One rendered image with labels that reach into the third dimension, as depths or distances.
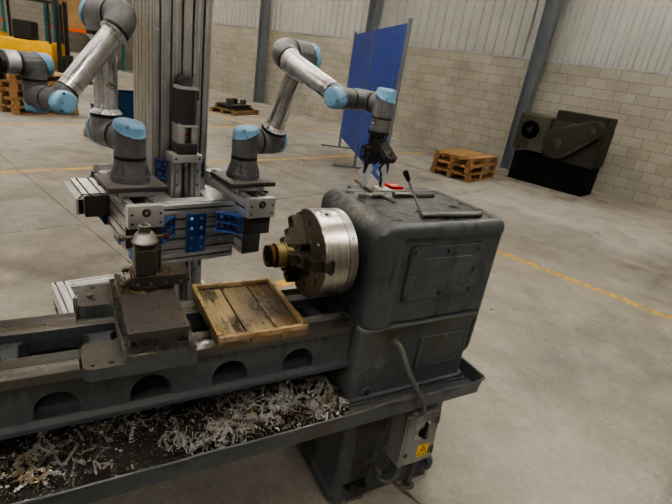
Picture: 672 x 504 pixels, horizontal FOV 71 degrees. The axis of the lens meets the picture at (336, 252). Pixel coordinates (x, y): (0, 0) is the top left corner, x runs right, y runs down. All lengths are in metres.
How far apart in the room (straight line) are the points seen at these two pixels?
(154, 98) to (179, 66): 0.17
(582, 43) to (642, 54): 1.16
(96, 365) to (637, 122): 10.81
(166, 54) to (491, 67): 10.77
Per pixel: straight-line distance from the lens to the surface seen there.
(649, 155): 11.28
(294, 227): 1.63
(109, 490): 1.56
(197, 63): 2.22
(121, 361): 1.39
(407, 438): 2.09
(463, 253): 1.79
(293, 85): 2.13
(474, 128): 12.51
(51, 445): 1.70
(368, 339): 1.70
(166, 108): 2.19
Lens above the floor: 1.71
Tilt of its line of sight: 22 degrees down
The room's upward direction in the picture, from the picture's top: 9 degrees clockwise
